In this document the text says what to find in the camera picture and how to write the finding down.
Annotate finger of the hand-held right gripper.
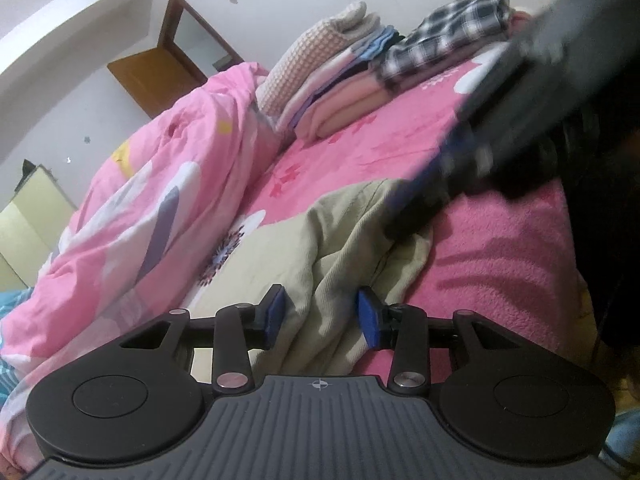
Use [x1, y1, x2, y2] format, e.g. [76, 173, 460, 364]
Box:
[385, 125, 496, 240]

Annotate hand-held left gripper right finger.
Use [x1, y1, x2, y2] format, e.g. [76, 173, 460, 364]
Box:
[357, 286, 523, 396]

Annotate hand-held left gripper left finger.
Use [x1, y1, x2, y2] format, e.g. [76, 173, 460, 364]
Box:
[120, 284, 287, 396]

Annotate beige pants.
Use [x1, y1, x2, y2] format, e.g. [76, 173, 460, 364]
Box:
[192, 177, 436, 377]

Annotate pink floral fleece blanket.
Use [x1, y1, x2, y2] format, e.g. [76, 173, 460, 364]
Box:
[240, 40, 598, 376]

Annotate lilac folded cloth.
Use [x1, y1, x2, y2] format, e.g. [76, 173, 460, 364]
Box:
[277, 91, 326, 133]

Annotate light blue folded cloth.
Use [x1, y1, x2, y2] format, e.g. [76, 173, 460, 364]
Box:
[357, 25, 401, 63]

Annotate person's dark clothing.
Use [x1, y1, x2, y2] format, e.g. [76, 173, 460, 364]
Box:
[547, 75, 640, 366]

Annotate pink floral quilt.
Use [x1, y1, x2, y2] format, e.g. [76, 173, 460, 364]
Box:
[0, 62, 287, 391]

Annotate pale yellow cabinet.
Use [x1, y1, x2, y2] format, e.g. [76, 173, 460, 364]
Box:
[0, 165, 79, 287]

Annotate brown door frame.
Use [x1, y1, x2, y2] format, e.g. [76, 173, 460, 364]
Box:
[154, 0, 247, 75]

